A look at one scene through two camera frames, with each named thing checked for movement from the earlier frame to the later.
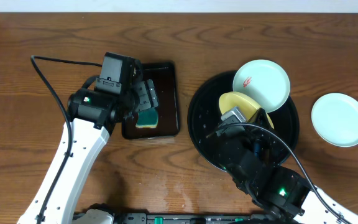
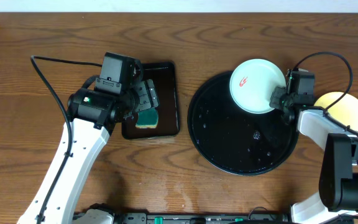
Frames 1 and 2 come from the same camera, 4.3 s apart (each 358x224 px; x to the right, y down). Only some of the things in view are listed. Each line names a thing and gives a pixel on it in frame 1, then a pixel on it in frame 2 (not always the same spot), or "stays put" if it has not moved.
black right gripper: x=274 y=141 -> x=274 y=101
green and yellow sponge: x=147 y=119 stays put
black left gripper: x=146 y=95 stays put
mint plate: x=266 y=81 stays put
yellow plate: x=247 y=107 -> x=348 y=110
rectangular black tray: x=165 y=78 stays put
